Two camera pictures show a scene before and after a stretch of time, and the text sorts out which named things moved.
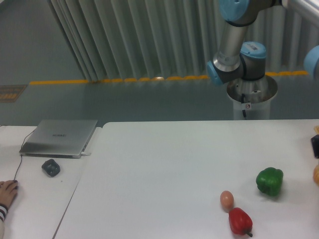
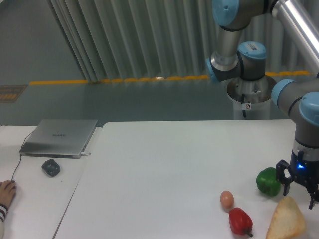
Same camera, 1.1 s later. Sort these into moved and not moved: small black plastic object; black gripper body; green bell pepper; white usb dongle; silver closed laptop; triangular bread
Moved: triangular bread; black gripper body
Not moved: silver closed laptop; white usb dongle; green bell pepper; small black plastic object
